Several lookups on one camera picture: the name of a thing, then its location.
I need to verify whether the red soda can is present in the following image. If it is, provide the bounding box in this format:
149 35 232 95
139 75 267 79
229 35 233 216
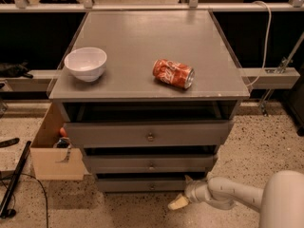
152 59 195 89

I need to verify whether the orange ball in box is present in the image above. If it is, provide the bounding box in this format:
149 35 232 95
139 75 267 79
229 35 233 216
59 127 67 137

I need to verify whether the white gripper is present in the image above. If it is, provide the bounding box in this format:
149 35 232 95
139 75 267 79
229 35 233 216
168 175 210 210

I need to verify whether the black cloth object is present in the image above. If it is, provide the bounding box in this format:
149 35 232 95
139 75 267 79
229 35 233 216
0 62 32 79

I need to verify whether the metal rail frame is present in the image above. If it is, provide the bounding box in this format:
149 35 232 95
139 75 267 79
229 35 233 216
0 0 304 12

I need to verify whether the white cable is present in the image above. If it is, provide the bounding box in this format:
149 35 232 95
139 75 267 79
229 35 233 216
244 0 273 88

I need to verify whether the black flat tool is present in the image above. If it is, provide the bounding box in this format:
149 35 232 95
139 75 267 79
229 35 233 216
0 138 20 148

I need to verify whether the white bowl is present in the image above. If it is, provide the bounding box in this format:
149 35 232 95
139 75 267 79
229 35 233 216
64 47 107 82

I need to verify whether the grey middle drawer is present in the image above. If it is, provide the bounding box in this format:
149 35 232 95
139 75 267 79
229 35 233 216
83 154 218 174

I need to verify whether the grey drawer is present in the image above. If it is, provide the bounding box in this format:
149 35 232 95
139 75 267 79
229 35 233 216
64 121 233 148
96 172 205 193
83 154 218 174

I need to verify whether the grey drawer cabinet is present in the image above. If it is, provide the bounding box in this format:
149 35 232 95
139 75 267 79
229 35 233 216
47 9 251 192

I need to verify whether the black pole on floor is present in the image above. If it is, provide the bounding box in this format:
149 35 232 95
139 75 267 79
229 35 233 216
0 141 31 219

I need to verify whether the cardboard box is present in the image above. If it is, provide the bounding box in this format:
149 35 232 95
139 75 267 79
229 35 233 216
30 104 85 181

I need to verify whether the grey bottom drawer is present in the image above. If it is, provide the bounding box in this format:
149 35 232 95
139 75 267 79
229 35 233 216
96 172 205 193

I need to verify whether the black floor cable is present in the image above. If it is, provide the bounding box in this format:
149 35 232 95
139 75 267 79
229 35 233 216
0 172 49 228

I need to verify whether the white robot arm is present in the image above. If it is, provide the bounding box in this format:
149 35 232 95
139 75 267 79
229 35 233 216
168 170 304 228

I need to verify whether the grey top drawer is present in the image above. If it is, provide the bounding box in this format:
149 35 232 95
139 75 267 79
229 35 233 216
64 121 233 148

